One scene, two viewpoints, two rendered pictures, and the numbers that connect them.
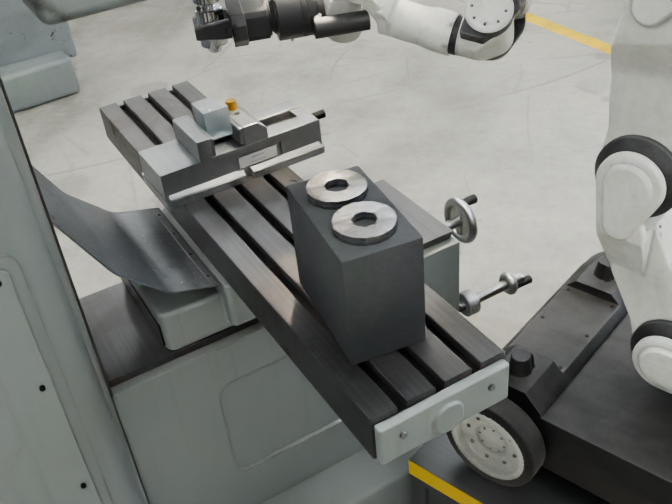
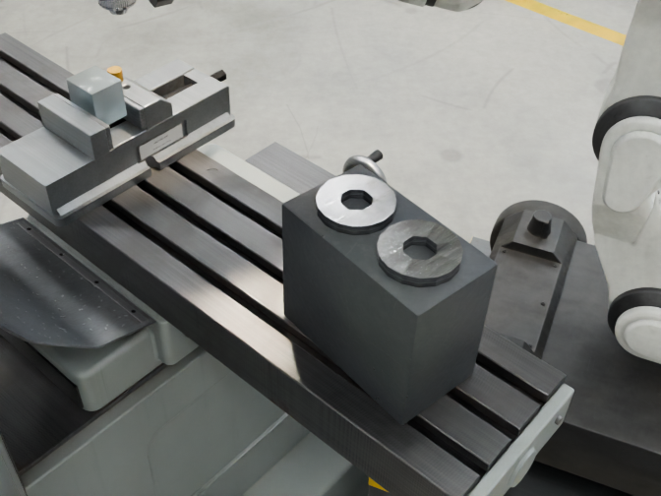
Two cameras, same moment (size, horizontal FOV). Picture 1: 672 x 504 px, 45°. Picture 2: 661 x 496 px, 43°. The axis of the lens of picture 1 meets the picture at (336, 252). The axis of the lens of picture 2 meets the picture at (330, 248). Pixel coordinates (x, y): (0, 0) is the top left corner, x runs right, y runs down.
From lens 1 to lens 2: 0.48 m
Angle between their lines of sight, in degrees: 19
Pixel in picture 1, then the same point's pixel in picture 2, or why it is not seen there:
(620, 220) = (629, 192)
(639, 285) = (626, 254)
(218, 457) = not seen: outside the picture
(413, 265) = (482, 298)
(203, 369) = (131, 424)
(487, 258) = not seen: hidden behind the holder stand
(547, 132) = (362, 51)
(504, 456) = not seen: hidden behind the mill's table
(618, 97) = (633, 53)
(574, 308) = (518, 273)
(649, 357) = (638, 330)
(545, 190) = (377, 117)
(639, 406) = (617, 377)
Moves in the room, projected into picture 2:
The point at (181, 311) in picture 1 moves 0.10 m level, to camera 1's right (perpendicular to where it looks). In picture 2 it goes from (105, 363) to (176, 343)
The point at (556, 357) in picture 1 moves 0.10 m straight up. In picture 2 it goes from (521, 335) to (532, 295)
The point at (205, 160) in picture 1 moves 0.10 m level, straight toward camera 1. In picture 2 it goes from (100, 155) to (126, 196)
